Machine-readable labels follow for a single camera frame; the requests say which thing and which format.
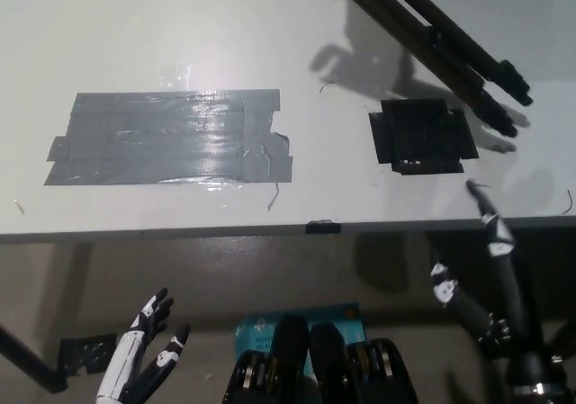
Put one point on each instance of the black tape square patch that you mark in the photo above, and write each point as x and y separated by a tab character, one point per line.
423	136

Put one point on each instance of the black floor tape patch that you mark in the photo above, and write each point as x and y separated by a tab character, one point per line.
87	352
492	346

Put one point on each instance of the small black edge tape strip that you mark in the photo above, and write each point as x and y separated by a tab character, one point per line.
324	227

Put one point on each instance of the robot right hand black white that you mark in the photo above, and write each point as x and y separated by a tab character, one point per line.
504	242

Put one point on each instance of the black metal table leg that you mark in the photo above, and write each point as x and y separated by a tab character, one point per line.
31	361

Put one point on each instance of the black and bronze camera tripod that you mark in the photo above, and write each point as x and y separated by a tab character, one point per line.
450	48

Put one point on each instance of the grey duct tape patch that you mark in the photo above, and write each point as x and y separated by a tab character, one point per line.
171	138

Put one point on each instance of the thin dark thread scrap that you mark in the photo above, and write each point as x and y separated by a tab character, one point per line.
327	83
571	203
273	197

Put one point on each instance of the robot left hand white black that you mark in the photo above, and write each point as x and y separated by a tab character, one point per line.
128	354

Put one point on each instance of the teal router box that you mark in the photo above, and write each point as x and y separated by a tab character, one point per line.
261	332

